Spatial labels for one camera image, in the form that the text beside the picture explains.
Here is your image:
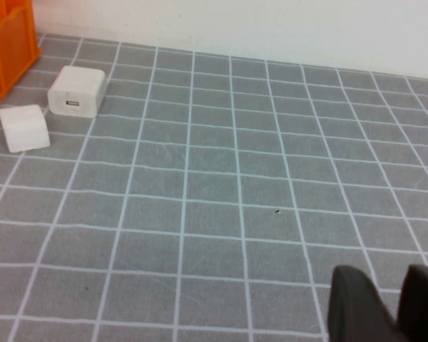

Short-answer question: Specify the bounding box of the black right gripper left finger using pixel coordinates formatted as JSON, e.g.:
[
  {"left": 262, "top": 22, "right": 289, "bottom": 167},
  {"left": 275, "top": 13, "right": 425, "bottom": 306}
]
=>
[{"left": 327, "top": 265, "right": 411, "bottom": 342}]

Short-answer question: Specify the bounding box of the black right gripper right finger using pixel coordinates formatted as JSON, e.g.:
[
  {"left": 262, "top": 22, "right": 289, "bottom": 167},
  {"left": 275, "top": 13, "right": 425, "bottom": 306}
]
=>
[{"left": 395, "top": 264, "right": 428, "bottom": 342}]

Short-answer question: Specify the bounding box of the white foam cube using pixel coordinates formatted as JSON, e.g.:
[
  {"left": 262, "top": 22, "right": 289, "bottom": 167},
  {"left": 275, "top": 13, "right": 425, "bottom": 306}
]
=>
[{"left": 0, "top": 103, "right": 51, "bottom": 153}]

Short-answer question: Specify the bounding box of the orange plastic cutlery holder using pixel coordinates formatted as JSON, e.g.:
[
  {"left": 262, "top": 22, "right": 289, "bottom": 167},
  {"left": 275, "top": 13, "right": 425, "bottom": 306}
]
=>
[{"left": 0, "top": 0, "right": 43, "bottom": 110}]

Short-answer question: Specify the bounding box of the grey checked table mat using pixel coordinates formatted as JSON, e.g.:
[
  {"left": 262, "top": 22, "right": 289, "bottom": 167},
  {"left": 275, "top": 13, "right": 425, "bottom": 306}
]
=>
[{"left": 0, "top": 32, "right": 428, "bottom": 342}]

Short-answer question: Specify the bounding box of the white USB charger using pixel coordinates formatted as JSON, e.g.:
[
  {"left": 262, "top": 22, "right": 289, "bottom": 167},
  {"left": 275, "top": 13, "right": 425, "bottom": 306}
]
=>
[{"left": 47, "top": 65, "right": 107, "bottom": 120}]

